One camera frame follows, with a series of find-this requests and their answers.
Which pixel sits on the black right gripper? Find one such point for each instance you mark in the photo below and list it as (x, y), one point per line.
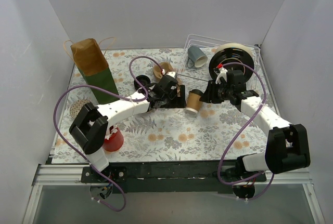
(210, 92)

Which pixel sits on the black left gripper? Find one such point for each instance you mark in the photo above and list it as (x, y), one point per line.
(176, 96)

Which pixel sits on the single kraft paper cup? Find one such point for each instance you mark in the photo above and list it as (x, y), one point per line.
(194, 104)

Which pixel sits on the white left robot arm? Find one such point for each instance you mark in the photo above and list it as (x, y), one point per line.
(92, 124)

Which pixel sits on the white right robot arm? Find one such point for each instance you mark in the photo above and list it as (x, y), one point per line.
(287, 146)

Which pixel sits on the floral table mat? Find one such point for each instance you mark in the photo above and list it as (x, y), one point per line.
(173, 134)

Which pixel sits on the brown cardboard cup carrier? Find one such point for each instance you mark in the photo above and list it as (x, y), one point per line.
(163, 69)

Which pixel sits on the grey ceramic mug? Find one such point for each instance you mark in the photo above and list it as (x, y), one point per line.
(196, 58)

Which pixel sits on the black plate with cream rim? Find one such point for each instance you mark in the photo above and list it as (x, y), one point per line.
(231, 52)

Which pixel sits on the red cup with napkins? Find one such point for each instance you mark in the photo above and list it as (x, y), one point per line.
(114, 141)

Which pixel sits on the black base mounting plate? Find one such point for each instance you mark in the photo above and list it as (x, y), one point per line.
(167, 176)

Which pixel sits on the small patterned bowl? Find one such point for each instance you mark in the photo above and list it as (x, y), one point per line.
(77, 106)

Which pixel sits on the brown and green paper bag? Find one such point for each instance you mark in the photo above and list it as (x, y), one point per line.
(94, 68)

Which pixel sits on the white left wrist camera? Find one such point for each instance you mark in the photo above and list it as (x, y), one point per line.
(172, 74)

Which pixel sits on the white wire dish rack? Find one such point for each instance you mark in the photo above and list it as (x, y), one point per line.
(198, 78)

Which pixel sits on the aluminium frame rail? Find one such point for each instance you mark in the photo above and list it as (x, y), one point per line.
(50, 175)

